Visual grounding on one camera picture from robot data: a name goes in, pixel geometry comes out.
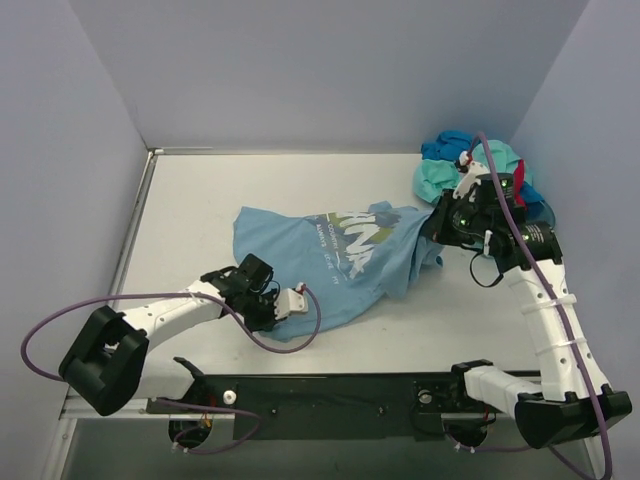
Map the light blue printed t-shirt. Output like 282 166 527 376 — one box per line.
233 202 442 342

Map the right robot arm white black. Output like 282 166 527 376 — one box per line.
421 172 632 449

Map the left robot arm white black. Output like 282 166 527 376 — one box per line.
59 254 308 416

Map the translucent teal plastic basket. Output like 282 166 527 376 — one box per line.
514 201 556 242

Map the red t-shirt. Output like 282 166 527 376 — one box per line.
513 159 526 207

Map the royal blue t-shirt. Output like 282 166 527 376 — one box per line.
412 130 544 218

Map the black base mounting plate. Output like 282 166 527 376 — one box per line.
147 372 497 441

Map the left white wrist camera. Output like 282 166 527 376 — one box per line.
274 283 309 321

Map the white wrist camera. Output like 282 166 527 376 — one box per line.
453 151 489 199
274 283 309 321

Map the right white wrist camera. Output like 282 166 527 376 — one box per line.
453 151 489 199

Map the aluminium front rail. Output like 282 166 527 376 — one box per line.
44 372 616 480

